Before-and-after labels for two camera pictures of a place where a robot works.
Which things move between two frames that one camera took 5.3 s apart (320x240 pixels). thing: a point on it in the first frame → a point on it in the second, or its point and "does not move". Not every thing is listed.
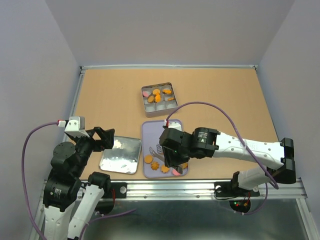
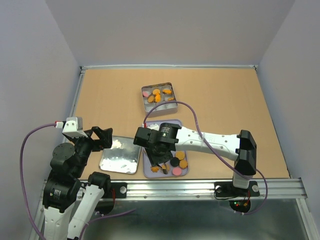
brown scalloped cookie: [156, 92] does not move
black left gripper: [107, 135] does not move
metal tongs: [180, 169] → [165, 170]
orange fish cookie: [167, 91] does not move
